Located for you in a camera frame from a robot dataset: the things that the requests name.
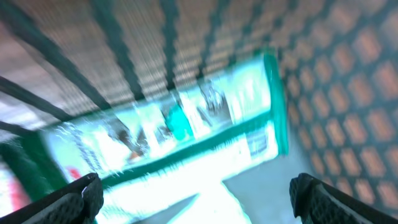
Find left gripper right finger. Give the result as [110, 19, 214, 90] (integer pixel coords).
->
[289, 173, 397, 224]

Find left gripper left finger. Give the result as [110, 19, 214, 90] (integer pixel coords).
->
[1, 173, 104, 224]

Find green 3M gloves package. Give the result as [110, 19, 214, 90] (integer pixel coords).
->
[21, 52, 289, 223]

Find grey plastic shopping basket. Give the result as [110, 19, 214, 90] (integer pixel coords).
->
[1, 0, 397, 223]

